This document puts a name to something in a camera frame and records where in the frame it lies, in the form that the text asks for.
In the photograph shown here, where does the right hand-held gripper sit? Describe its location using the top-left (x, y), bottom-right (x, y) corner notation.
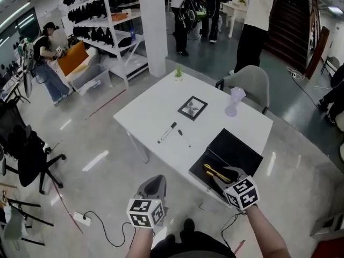
top-left (213, 166), bottom-right (259, 212)

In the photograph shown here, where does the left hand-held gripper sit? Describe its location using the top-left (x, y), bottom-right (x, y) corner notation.
top-left (126, 175), bottom-right (169, 228)

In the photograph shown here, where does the black box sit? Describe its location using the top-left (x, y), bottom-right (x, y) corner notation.
top-left (188, 127), bottom-right (264, 199)

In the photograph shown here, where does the person's left forearm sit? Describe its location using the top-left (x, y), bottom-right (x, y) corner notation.
top-left (125, 225), bottom-right (156, 258)

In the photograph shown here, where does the person's right forearm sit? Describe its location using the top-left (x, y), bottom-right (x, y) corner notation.
top-left (245, 205), bottom-right (292, 258)

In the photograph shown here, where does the clear plastic storage bin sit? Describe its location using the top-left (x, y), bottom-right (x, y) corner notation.
top-left (69, 63), bottom-right (112, 96)

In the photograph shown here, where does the black and white marker pen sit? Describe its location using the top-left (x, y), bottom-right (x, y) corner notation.
top-left (157, 121), bottom-right (178, 145)

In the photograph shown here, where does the thin white pen black cap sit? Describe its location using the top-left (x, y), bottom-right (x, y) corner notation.
top-left (177, 128), bottom-right (192, 148)

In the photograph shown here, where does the person's black clothing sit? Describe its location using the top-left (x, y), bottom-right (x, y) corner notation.
top-left (149, 231), bottom-right (238, 258)

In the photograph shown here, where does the clear plastic cup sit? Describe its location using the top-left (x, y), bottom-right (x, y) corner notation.
top-left (224, 87), bottom-right (247, 118)

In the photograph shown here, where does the grey shell chair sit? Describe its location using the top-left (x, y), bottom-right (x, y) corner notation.
top-left (215, 64), bottom-right (270, 116)

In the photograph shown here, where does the grey low cabinet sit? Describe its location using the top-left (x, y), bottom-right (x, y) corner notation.
top-left (310, 210), bottom-right (344, 239)

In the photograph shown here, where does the small green potted plant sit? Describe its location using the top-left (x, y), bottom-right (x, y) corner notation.
top-left (173, 65), bottom-right (184, 82)

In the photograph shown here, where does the white floor power strip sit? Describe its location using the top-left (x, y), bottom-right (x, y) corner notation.
top-left (285, 67), bottom-right (305, 81)

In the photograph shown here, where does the black office chair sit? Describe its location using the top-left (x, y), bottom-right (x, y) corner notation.
top-left (0, 100), bottom-right (67, 196)

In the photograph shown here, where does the black folding stand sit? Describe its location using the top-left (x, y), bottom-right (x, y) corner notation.
top-left (0, 197), bottom-right (55, 247)

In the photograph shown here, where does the grey cloth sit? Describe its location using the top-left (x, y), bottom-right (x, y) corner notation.
top-left (3, 208), bottom-right (29, 241)

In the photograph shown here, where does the white bulky bag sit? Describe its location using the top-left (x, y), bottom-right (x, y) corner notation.
top-left (85, 46), bottom-right (101, 65)

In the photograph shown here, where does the orange flat board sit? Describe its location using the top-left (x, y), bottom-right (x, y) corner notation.
top-left (57, 41), bottom-right (90, 77)

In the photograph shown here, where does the dark wooden staircase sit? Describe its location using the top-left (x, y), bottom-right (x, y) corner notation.
top-left (262, 0), bottom-right (331, 80)

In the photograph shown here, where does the white shelving rack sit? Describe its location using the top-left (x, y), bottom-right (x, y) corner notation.
top-left (60, 0), bottom-right (150, 87)

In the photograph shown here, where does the white dressing table with mirror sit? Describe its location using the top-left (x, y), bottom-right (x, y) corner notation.
top-left (221, 0), bottom-right (250, 39)

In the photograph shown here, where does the group of black bags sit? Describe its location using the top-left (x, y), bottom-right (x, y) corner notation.
top-left (62, 0), bottom-right (116, 48)

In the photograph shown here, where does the black power cable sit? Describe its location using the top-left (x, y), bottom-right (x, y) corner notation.
top-left (82, 211), bottom-right (137, 249)

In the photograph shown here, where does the black picture frame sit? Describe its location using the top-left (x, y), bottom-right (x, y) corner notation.
top-left (177, 96), bottom-right (209, 122)

